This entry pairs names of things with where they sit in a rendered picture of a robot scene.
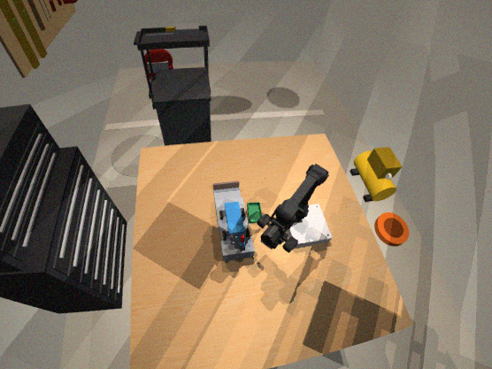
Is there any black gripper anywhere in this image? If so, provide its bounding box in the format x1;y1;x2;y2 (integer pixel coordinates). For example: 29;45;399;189
258;214;298;253

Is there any small blue trolley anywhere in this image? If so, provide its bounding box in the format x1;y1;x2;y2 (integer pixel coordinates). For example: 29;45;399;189
219;202;250;247

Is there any grey ramp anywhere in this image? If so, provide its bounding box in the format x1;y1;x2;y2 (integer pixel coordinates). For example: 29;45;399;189
213;181;255;261

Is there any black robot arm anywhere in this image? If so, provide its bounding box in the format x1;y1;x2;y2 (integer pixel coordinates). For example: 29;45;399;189
260;164;329;249

